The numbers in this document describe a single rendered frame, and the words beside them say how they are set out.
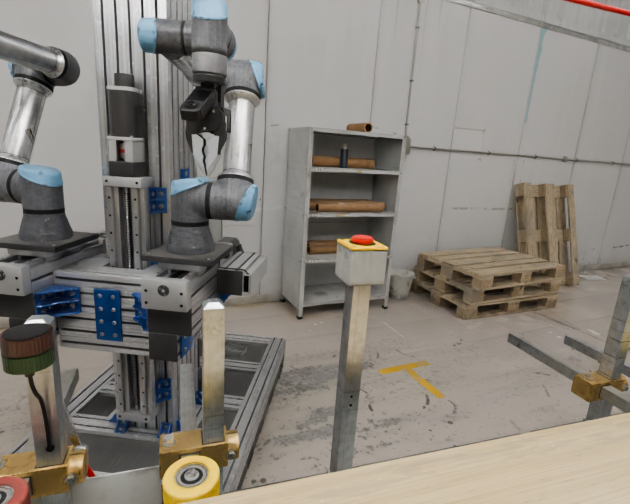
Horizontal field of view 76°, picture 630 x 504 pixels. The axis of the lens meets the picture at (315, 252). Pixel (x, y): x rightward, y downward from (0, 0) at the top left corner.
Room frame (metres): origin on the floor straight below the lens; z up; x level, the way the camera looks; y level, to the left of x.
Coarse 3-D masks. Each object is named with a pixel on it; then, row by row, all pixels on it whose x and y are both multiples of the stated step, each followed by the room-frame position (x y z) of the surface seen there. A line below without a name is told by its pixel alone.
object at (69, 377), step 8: (72, 368) 0.82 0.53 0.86; (64, 376) 0.79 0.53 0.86; (72, 376) 0.79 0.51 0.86; (64, 384) 0.76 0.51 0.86; (72, 384) 0.77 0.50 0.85; (64, 392) 0.73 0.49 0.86; (72, 392) 0.76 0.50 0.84; (64, 400) 0.71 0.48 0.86; (32, 432) 0.61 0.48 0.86; (32, 440) 0.59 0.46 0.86; (24, 448) 0.57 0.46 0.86; (32, 448) 0.57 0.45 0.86
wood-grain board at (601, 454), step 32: (480, 448) 0.59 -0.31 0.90; (512, 448) 0.60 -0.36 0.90; (544, 448) 0.61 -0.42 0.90; (576, 448) 0.61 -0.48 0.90; (608, 448) 0.62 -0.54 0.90; (320, 480) 0.50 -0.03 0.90; (352, 480) 0.51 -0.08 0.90; (384, 480) 0.51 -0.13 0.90; (416, 480) 0.51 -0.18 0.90; (448, 480) 0.52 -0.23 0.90; (480, 480) 0.52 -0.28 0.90; (512, 480) 0.53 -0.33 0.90; (544, 480) 0.53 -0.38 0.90; (576, 480) 0.54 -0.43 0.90; (608, 480) 0.54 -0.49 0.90
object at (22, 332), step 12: (24, 324) 0.52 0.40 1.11; (36, 324) 0.52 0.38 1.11; (12, 336) 0.48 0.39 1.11; (24, 336) 0.48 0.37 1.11; (36, 336) 0.49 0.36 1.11; (36, 372) 0.48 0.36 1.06; (48, 372) 0.53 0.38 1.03; (36, 396) 0.50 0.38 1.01; (48, 432) 0.52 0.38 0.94; (48, 444) 0.52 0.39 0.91
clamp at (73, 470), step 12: (12, 456) 0.54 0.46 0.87; (24, 456) 0.54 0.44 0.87; (72, 456) 0.55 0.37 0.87; (84, 456) 0.56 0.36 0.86; (12, 468) 0.52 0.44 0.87; (24, 468) 0.52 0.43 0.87; (36, 468) 0.52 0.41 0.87; (48, 468) 0.52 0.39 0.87; (60, 468) 0.53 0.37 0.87; (72, 468) 0.54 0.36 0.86; (84, 468) 0.55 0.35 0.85; (36, 480) 0.51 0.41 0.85; (48, 480) 0.52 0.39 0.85; (60, 480) 0.52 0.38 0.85; (72, 480) 0.53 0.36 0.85; (84, 480) 0.55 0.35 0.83; (36, 492) 0.51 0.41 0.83; (48, 492) 0.52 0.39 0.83; (60, 492) 0.52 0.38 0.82
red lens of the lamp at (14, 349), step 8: (0, 336) 0.48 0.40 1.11; (40, 336) 0.49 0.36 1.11; (48, 336) 0.50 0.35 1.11; (0, 344) 0.47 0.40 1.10; (8, 344) 0.47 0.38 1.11; (16, 344) 0.47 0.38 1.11; (24, 344) 0.47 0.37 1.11; (32, 344) 0.48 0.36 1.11; (40, 344) 0.49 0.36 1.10; (48, 344) 0.50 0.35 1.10; (8, 352) 0.47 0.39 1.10; (16, 352) 0.47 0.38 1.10; (24, 352) 0.47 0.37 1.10; (32, 352) 0.48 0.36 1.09; (40, 352) 0.48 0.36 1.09
